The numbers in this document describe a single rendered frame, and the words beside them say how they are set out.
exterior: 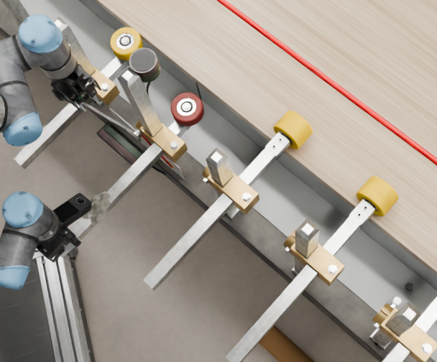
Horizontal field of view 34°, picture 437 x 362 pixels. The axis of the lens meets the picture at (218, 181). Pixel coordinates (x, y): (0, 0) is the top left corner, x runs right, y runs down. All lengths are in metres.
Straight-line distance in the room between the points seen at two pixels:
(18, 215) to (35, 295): 1.02
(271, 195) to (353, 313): 0.40
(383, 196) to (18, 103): 0.80
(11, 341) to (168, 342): 0.53
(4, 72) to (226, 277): 1.36
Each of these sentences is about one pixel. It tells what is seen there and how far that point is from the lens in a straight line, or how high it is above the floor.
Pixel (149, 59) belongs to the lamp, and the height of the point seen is 1.17.
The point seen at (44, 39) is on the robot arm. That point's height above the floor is 1.33.
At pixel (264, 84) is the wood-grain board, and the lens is 1.79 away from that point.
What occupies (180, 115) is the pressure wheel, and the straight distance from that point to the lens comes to 1.77.
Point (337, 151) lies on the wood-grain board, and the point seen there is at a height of 0.90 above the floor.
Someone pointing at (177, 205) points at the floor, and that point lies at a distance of 2.65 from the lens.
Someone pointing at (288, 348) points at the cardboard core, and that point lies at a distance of 2.44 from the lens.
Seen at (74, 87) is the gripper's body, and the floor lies 1.12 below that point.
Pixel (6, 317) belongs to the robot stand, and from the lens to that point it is 2.50.
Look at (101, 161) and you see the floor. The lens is 2.76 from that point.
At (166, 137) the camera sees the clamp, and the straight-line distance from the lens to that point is 1.79.
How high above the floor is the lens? 2.52
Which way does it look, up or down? 71 degrees down
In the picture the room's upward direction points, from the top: 17 degrees counter-clockwise
